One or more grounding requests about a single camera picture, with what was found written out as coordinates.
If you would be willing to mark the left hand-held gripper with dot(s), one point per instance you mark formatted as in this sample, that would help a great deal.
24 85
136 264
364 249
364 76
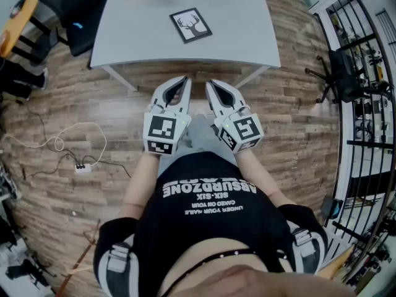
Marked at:
162 128

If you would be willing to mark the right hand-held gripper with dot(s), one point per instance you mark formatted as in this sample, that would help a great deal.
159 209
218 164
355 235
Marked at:
244 130

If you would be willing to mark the black deer picture frame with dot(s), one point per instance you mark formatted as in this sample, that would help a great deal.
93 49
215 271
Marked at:
191 25

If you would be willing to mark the person's right forearm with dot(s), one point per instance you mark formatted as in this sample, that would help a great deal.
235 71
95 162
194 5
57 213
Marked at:
263 178

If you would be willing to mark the person's left forearm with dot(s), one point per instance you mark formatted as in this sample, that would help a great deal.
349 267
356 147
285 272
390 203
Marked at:
139 184

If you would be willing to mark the person's light shoe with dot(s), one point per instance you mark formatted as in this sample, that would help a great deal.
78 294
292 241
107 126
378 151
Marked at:
200 111

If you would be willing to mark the person's grey trousers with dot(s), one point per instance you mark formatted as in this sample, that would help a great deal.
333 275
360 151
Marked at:
201 135

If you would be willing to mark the person's black printed shirt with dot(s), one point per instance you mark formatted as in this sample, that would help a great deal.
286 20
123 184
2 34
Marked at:
216 215

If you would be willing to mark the white power strip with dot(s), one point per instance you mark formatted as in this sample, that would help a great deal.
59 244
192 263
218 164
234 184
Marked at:
83 168

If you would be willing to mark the black office chair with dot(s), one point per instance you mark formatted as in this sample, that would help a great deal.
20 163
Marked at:
346 79

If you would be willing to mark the black metal shelf rack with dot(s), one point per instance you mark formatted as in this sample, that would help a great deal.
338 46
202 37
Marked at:
368 135

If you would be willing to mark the yellow side table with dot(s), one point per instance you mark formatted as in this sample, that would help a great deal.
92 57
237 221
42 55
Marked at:
15 26

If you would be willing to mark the wooden stick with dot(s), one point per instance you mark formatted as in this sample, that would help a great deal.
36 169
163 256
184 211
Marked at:
81 257

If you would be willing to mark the black tripod equipment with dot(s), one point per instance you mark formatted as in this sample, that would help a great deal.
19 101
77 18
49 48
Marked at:
29 269

